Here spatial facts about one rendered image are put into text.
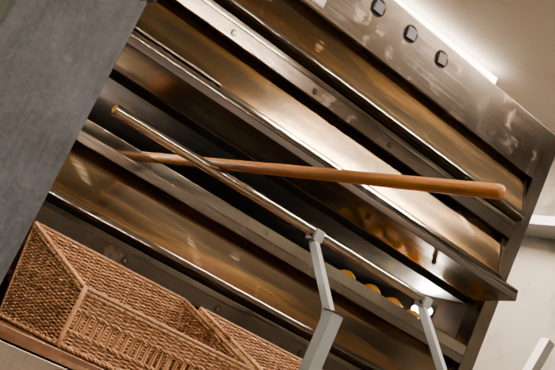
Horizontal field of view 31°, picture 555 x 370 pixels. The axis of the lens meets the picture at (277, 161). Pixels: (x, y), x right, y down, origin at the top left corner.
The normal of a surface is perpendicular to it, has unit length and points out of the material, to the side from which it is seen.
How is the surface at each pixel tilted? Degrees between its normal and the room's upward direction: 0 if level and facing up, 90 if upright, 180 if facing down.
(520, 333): 90
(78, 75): 90
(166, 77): 171
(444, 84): 90
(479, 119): 90
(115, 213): 70
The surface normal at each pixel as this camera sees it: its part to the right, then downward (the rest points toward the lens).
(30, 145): 0.53, 0.02
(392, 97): 0.66, -0.27
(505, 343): -0.74, -0.47
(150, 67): -0.32, 0.88
